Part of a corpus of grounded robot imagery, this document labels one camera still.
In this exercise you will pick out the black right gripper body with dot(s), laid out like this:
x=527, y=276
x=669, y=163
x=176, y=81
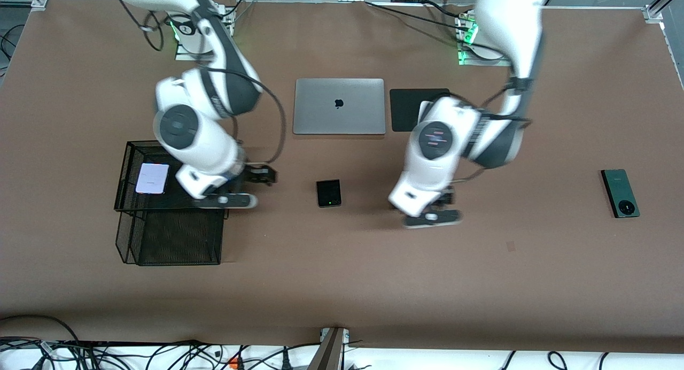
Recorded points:
x=260, y=174

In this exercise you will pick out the black folding phone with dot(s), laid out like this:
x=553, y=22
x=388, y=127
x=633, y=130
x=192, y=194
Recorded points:
x=328, y=191

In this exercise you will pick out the lilac folding phone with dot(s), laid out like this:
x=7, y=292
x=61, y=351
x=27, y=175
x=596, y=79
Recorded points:
x=152, y=178

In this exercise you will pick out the green phone round camera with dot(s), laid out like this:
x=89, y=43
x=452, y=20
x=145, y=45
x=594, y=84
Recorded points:
x=617, y=188

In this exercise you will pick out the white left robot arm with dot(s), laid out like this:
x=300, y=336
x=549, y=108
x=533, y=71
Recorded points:
x=507, y=28

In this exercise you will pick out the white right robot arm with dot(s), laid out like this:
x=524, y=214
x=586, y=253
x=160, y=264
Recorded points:
x=203, y=145

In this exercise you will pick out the silver laptop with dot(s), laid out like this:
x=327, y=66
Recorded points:
x=320, y=108

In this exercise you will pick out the black mouse pad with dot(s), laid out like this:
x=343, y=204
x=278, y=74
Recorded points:
x=403, y=110

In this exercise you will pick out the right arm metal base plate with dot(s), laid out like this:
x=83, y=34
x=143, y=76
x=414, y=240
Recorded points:
x=184, y=56

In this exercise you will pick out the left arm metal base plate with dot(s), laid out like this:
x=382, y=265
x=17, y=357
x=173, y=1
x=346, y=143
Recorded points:
x=473, y=61

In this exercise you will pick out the aluminium profile bracket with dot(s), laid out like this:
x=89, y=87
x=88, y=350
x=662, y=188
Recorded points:
x=328, y=354

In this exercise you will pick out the aluminium frame rail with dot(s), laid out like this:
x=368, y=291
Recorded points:
x=40, y=2

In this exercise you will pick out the aluminium frame corner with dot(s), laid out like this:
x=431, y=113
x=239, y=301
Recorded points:
x=653, y=12

